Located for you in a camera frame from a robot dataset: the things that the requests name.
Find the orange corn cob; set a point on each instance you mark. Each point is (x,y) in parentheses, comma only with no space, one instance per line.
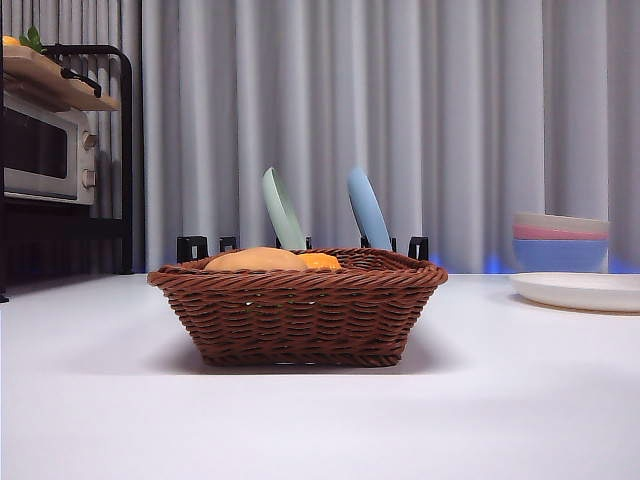
(322,261)

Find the tan potato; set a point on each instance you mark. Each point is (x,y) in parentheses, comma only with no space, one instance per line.
(255,259)

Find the brown wicker basket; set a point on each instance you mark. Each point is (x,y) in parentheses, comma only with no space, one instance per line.
(300,315)

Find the pale green plate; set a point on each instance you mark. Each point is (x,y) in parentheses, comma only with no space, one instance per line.
(282,210)

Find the light blue plate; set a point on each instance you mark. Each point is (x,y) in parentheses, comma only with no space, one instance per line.
(369,210)

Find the black dish rack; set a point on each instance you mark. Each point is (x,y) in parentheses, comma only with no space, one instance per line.
(192,247)

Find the grey curtain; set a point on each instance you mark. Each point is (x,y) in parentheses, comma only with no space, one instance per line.
(450,100)

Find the black metal shelf rack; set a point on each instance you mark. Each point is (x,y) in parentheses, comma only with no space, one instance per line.
(126,175)

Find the pink bowl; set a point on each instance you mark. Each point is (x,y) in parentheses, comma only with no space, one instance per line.
(550,232)

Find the blue bowl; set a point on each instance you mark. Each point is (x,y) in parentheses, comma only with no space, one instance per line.
(560,255)

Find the beige bowl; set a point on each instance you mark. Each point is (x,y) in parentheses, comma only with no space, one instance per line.
(560,220)

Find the cream white plate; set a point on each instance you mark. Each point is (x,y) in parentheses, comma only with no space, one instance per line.
(580,290)

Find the silver toaster oven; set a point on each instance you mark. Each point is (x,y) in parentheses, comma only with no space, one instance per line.
(35,150)

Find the wooden cutting board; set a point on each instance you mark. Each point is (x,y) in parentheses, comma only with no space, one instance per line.
(45,80)

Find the green leaves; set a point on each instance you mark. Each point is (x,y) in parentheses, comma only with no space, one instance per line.
(31,39)

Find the orange fruit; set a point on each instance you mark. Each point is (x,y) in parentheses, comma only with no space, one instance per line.
(7,41)

